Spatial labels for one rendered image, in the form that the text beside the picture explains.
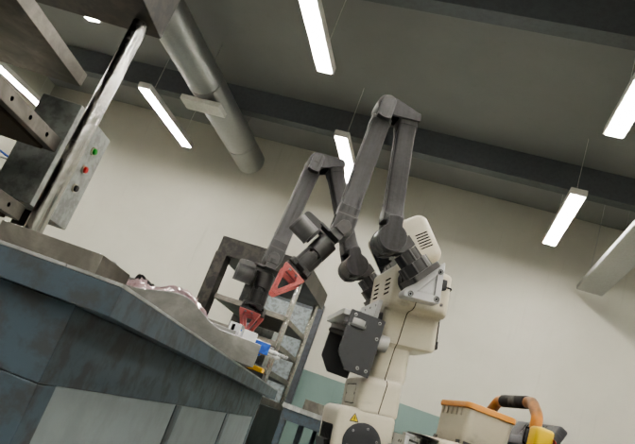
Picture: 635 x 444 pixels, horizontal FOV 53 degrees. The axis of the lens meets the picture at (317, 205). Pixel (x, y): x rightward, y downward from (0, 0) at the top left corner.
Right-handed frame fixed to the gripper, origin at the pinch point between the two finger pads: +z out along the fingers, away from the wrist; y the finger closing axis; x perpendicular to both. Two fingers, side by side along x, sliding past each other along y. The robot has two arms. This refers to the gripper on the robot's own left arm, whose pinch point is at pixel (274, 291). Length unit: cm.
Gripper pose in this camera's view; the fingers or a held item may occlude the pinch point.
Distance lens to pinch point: 162.7
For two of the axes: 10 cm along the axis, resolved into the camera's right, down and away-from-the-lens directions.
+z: -7.1, 6.3, -3.1
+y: 1.8, -2.6, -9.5
